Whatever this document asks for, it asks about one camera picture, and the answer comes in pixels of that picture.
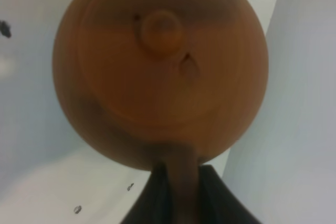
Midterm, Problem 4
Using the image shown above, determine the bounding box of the brown clay teapot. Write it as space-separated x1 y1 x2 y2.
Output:
52 0 268 223

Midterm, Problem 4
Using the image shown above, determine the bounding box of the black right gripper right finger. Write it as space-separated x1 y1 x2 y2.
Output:
199 165 260 224

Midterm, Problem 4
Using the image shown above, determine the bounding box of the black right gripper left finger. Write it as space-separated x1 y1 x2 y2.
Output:
122 163 179 224

